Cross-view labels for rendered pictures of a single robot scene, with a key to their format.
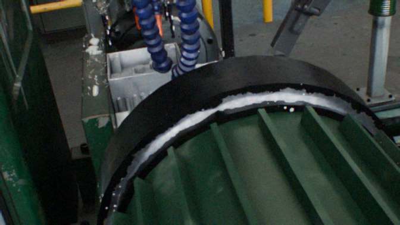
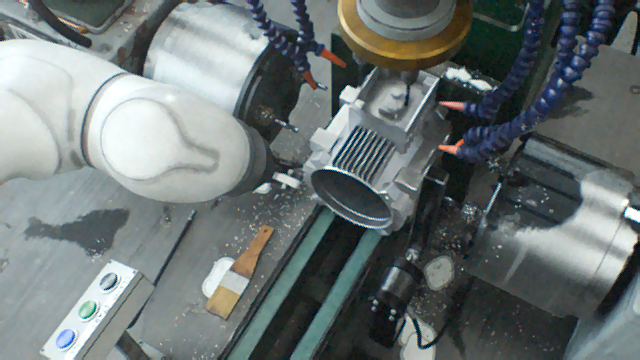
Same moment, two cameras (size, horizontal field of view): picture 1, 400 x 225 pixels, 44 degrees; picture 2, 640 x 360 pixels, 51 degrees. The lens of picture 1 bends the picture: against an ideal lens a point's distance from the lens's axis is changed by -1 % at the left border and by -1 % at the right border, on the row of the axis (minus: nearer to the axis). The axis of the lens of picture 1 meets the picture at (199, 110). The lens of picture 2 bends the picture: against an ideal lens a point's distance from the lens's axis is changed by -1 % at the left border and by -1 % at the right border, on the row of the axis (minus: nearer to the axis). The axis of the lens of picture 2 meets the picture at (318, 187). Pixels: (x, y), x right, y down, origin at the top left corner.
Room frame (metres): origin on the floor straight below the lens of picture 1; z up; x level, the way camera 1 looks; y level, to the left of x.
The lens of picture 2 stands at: (1.05, -0.51, 2.01)
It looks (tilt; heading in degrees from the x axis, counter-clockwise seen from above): 61 degrees down; 129
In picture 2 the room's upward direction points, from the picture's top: 2 degrees counter-clockwise
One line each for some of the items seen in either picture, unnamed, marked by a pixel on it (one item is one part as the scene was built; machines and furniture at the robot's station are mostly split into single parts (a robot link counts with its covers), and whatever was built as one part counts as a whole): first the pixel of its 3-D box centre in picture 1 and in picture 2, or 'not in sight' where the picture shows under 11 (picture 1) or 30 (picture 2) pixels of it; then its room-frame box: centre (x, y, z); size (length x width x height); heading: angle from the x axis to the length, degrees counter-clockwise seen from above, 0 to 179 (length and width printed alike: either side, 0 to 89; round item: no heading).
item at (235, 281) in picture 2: not in sight; (242, 269); (0.62, -0.21, 0.80); 0.21 x 0.05 x 0.01; 99
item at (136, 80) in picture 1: (147, 80); (392, 105); (0.74, 0.08, 1.11); 0.12 x 0.11 x 0.07; 97
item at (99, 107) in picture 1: (93, 159); (415, 104); (0.72, 0.19, 0.97); 0.30 x 0.11 x 0.34; 8
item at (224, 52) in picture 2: not in sight; (205, 67); (0.39, -0.01, 1.04); 0.37 x 0.25 x 0.25; 8
